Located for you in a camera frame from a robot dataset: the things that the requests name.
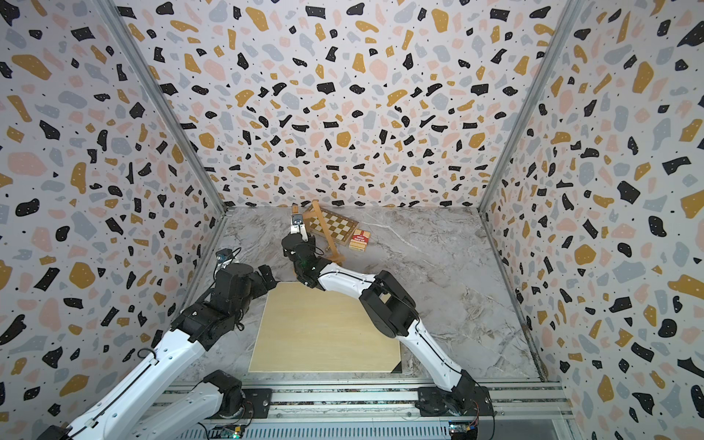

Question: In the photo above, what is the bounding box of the small wooden easel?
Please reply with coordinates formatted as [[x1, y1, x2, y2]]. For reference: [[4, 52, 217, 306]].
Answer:
[[291, 200, 346, 265]]

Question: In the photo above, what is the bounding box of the light wooden drawing board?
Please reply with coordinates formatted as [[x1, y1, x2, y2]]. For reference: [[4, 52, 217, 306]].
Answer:
[[249, 282, 402, 373]]

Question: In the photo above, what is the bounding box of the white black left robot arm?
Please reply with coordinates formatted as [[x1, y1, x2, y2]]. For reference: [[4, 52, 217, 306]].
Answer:
[[40, 262, 277, 439]]

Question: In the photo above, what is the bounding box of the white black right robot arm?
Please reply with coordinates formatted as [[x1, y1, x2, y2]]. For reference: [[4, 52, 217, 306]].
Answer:
[[282, 234, 494, 418]]

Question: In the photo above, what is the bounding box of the wooden chess board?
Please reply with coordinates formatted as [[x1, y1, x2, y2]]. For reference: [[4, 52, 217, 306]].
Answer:
[[305, 209, 359, 245]]

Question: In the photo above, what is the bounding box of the red card box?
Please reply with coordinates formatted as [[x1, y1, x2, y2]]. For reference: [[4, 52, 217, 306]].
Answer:
[[348, 229, 371, 252]]

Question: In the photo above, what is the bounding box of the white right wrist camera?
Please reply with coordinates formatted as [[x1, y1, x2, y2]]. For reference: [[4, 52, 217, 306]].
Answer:
[[290, 213, 308, 242]]

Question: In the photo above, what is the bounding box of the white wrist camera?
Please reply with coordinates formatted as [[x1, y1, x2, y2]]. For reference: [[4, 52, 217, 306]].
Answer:
[[216, 249, 236, 271], [290, 213, 308, 242]]

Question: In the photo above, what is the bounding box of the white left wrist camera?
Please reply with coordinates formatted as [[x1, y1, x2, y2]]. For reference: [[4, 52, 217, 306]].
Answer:
[[216, 249, 236, 271]]

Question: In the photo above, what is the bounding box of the left aluminium corner post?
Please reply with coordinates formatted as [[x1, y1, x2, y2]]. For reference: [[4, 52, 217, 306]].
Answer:
[[95, 0, 227, 216]]

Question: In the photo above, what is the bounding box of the aluminium corner post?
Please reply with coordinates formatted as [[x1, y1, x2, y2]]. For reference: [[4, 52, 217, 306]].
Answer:
[[95, 0, 227, 216], [478, 0, 584, 214]]

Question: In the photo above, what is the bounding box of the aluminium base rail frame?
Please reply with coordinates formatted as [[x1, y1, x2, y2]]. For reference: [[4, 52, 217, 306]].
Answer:
[[170, 378, 581, 439]]

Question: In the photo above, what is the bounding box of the right aluminium corner post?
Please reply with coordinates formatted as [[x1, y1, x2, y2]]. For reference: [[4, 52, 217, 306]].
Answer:
[[478, 0, 584, 214]]

